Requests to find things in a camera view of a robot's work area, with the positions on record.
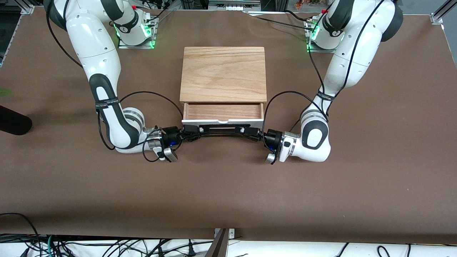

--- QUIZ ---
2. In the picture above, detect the black floor cable loop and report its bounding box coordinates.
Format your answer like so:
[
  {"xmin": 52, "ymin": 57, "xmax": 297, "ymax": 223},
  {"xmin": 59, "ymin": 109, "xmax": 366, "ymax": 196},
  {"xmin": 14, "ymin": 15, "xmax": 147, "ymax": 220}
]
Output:
[{"xmin": 0, "ymin": 213, "xmax": 40, "ymax": 257}]

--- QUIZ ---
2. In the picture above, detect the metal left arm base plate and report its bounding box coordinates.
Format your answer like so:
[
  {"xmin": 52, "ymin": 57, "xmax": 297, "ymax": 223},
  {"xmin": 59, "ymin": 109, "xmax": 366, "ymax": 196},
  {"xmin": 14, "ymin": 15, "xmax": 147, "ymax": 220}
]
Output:
[{"xmin": 306, "ymin": 20, "xmax": 344, "ymax": 53}]

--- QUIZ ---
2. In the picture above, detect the dark camera mount post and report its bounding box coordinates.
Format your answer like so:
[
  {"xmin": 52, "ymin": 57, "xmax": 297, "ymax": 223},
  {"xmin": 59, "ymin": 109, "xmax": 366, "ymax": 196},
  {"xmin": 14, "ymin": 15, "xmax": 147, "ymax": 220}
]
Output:
[{"xmin": 205, "ymin": 228, "xmax": 229, "ymax": 257}]

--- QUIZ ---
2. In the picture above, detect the wooden drawer cabinet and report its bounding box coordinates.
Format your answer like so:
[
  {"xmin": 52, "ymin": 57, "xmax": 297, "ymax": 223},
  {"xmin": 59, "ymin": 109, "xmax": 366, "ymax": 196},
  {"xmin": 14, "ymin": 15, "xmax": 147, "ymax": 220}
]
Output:
[{"xmin": 180, "ymin": 46, "xmax": 267, "ymax": 105}]

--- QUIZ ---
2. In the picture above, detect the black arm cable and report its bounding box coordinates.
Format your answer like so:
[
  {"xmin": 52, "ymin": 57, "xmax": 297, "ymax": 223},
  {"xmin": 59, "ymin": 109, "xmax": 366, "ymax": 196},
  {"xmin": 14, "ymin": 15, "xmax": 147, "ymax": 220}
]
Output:
[
  {"xmin": 45, "ymin": 0, "xmax": 184, "ymax": 163},
  {"xmin": 262, "ymin": 0, "xmax": 386, "ymax": 144}
]

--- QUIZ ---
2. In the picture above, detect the black drawer handle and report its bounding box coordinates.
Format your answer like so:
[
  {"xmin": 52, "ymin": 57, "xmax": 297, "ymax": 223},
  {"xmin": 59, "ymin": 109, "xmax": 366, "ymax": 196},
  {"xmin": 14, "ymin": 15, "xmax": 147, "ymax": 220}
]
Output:
[{"xmin": 198, "ymin": 124, "xmax": 250, "ymax": 135}]

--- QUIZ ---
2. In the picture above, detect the black rounded object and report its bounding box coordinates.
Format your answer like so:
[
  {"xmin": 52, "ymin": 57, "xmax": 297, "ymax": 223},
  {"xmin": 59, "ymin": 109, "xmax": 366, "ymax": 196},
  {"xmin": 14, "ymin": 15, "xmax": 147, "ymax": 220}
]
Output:
[{"xmin": 0, "ymin": 105, "xmax": 32, "ymax": 135}]

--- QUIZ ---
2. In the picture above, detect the short black base cable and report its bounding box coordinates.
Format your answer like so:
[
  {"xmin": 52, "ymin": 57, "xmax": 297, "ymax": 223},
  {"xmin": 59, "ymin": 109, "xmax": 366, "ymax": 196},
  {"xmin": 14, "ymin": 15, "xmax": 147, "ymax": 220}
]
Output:
[{"xmin": 148, "ymin": 2, "xmax": 175, "ymax": 24}]

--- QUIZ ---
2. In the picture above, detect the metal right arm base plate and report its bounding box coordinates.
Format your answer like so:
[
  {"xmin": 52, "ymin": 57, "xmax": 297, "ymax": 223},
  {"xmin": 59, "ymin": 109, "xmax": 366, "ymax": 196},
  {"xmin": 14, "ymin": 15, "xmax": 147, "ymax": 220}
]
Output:
[{"xmin": 118, "ymin": 18, "xmax": 157, "ymax": 49}]

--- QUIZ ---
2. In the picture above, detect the grey background device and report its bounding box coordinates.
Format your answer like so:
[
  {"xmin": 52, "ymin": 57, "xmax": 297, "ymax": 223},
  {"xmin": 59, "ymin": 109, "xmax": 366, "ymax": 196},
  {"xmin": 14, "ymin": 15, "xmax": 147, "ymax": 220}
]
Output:
[{"xmin": 208, "ymin": 0, "xmax": 263, "ymax": 11}]

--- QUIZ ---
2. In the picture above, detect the white-fronted drawer with handle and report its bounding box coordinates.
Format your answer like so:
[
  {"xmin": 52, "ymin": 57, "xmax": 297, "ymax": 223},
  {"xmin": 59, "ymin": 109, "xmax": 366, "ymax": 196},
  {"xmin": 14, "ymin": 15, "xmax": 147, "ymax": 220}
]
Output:
[{"xmin": 181, "ymin": 102, "xmax": 265, "ymax": 129}]

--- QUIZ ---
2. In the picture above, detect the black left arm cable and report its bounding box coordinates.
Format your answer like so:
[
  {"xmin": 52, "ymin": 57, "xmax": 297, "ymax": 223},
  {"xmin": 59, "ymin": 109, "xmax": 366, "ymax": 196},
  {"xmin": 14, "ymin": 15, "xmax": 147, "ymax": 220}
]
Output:
[{"xmin": 262, "ymin": 0, "xmax": 386, "ymax": 144}]

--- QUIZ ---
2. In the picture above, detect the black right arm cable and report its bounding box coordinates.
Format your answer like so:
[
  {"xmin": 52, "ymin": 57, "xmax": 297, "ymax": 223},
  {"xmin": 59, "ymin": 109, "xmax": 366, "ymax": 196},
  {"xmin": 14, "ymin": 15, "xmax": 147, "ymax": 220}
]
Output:
[{"xmin": 45, "ymin": 0, "xmax": 184, "ymax": 163}]

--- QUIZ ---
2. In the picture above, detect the long black table cable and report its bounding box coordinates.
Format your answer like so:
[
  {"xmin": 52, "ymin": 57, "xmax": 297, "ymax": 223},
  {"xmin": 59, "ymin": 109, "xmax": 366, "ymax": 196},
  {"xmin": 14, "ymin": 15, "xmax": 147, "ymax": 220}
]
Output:
[{"xmin": 245, "ymin": 11, "xmax": 315, "ymax": 31}]

